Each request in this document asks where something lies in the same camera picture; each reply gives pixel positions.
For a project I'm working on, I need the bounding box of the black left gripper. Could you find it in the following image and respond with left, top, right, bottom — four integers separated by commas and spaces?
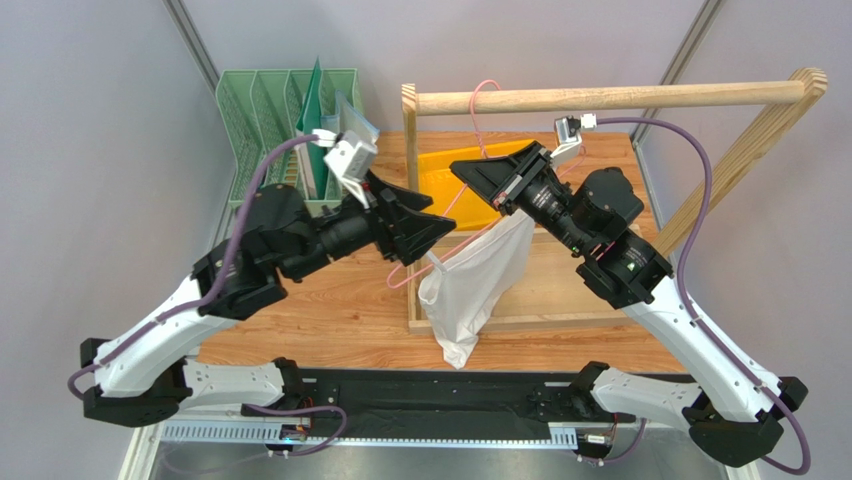
281, 170, 457, 284

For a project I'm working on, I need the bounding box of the pink wire hanger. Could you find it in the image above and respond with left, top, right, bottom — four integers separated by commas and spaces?
386, 79, 587, 290

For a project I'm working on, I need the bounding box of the white tank top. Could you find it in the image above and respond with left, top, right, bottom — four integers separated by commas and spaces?
418, 211, 535, 369

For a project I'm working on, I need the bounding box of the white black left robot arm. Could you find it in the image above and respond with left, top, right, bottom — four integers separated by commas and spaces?
80, 175, 456, 427

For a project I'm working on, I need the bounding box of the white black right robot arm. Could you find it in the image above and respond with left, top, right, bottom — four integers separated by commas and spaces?
450, 142, 808, 467

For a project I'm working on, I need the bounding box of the yellow plastic tray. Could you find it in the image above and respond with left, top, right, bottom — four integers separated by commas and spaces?
417, 138, 568, 233

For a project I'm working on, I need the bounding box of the translucent document pouch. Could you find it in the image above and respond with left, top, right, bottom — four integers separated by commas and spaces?
335, 90, 380, 144

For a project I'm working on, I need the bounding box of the wooden clothes rack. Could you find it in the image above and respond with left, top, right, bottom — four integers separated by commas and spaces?
400, 67, 829, 337

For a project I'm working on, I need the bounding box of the green folder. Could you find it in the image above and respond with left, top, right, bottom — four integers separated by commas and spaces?
296, 58, 328, 200

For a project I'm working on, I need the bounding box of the green file organizer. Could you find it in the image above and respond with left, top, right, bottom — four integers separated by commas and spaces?
215, 67, 364, 210

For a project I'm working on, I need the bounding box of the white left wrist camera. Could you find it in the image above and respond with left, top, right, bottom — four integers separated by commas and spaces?
311, 129, 378, 209

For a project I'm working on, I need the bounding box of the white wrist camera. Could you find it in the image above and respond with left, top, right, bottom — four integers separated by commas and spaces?
311, 129, 378, 209
551, 113, 597, 165

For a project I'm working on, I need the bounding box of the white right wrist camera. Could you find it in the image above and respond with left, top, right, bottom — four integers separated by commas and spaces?
551, 113, 597, 165

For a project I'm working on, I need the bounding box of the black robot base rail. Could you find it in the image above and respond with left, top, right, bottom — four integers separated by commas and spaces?
271, 368, 613, 439

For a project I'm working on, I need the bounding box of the white slotted cable duct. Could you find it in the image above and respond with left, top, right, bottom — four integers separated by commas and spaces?
160, 420, 579, 450

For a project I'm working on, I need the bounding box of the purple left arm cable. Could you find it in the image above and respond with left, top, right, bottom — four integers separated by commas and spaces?
67, 133, 349, 460

